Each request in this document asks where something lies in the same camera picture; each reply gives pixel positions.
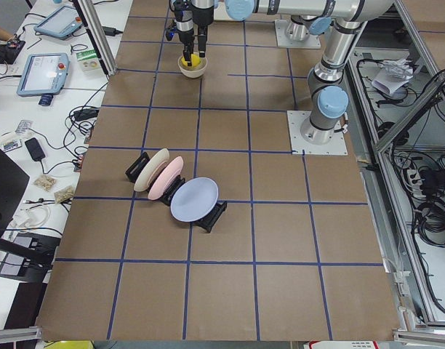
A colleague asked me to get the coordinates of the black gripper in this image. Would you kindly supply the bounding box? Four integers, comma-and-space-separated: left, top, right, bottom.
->
182, 0, 214, 66

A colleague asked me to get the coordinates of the pink plate in rack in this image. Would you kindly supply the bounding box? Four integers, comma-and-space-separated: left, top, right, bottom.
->
148, 156, 184, 200

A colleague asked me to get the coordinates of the aluminium frame post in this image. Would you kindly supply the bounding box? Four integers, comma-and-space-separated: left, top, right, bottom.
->
73, 0, 117, 76

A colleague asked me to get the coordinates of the blue teach pendant near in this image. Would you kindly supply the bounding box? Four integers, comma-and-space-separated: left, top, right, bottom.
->
17, 53, 70, 97

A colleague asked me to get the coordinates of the blue teach pendant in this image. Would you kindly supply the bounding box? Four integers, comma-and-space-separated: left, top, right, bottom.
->
17, 53, 70, 97
34, 6, 82, 39

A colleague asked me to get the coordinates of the green white carton box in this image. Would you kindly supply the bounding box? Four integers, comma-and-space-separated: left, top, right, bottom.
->
76, 49, 101, 72

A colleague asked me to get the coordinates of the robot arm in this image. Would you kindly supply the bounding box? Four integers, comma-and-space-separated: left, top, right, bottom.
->
300, 1, 393, 145
169, 1, 365, 66

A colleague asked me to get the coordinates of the black dish rack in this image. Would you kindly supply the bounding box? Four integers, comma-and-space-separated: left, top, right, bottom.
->
125, 148, 228, 233

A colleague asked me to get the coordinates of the yellow lemon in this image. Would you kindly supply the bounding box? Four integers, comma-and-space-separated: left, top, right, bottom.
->
181, 54, 201, 69

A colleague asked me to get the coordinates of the cream white bowl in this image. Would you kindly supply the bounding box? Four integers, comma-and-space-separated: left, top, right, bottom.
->
177, 54, 207, 79

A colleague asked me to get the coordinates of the light blue plate in rack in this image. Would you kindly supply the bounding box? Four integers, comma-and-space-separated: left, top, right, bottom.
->
170, 177, 219, 222

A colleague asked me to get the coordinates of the cream plate in rack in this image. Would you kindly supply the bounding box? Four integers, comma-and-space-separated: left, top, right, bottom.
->
134, 148, 169, 192

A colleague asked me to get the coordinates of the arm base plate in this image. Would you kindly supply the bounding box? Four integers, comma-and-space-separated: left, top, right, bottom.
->
286, 111, 348, 156
274, 18, 321, 49

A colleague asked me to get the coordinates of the blue teach pendant far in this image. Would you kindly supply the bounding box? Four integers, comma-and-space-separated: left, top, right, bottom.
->
34, 6, 82, 39

